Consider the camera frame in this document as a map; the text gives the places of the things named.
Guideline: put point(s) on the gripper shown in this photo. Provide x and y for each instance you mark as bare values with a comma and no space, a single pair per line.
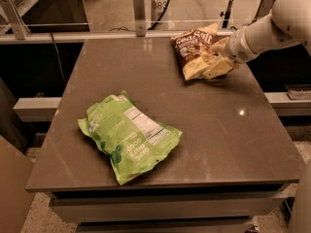
235,47

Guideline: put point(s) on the brown sea salt chip bag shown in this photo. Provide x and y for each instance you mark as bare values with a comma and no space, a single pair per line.
193,50

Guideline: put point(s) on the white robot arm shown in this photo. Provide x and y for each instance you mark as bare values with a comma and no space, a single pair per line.
287,24

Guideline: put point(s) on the green chip bag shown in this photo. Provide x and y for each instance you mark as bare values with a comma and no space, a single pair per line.
134,142

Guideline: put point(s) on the white cylinder with numbers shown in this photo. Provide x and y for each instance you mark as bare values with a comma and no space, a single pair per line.
160,2

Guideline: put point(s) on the grey table drawer base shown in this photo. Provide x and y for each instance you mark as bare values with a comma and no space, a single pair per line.
166,210

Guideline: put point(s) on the grey side beam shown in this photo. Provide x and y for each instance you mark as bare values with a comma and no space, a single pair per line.
38,109

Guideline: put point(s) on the right metal bracket post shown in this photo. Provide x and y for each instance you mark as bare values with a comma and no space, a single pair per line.
263,9

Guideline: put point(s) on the metal bracket post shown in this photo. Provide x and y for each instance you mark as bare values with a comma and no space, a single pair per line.
13,20
139,17
263,9

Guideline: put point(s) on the horizontal metal rail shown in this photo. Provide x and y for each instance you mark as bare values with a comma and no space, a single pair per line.
79,37

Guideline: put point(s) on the middle metal bracket post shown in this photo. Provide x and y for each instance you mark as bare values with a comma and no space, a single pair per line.
139,17

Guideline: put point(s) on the left metal bracket post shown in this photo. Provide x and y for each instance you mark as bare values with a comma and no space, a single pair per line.
13,20

